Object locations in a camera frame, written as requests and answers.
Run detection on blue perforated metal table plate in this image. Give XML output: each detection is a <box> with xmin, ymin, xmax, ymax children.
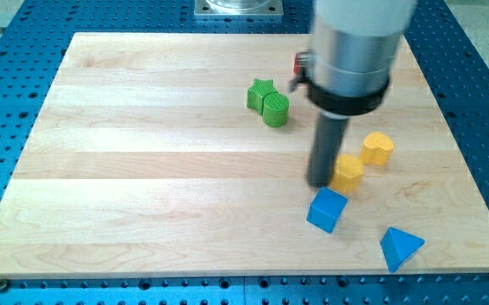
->
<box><xmin>0</xmin><ymin>1</ymin><xmax>489</xmax><ymax>304</ymax></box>

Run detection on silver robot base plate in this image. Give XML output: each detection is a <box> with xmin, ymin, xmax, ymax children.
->
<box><xmin>194</xmin><ymin>0</ymin><xmax>284</xmax><ymax>17</ymax></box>

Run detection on green star block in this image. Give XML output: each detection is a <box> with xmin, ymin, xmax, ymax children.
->
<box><xmin>247</xmin><ymin>79</ymin><xmax>278</xmax><ymax>115</ymax></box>

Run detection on yellow pentagon block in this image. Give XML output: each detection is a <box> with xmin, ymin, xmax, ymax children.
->
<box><xmin>330</xmin><ymin>154</ymin><xmax>364</xmax><ymax>193</ymax></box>

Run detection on green cylinder block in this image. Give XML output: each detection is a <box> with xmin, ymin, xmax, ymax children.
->
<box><xmin>262</xmin><ymin>93</ymin><xmax>289</xmax><ymax>128</ymax></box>

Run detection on blue cube block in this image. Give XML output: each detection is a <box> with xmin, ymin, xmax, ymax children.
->
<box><xmin>306</xmin><ymin>187</ymin><xmax>348</xmax><ymax>233</ymax></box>

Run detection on red block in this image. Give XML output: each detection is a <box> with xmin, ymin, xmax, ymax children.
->
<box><xmin>293</xmin><ymin>52</ymin><xmax>309</xmax><ymax>75</ymax></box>

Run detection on blue triangle block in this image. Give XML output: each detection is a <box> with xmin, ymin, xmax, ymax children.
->
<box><xmin>380</xmin><ymin>227</ymin><xmax>425</xmax><ymax>273</ymax></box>

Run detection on yellow heart block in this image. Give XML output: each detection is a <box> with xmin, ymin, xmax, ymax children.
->
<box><xmin>359</xmin><ymin>131</ymin><xmax>394</xmax><ymax>166</ymax></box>

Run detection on wooden board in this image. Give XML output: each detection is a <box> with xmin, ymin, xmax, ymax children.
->
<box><xmin>0</xmin><ymin>33</ymin><xmax>489</xmax><ymax>279</ymax></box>

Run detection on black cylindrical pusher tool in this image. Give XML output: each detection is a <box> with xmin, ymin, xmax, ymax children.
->
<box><xmin>307</xmin><ymin>110</ymin><xmax>348</xmax><ymax>187</ymax></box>

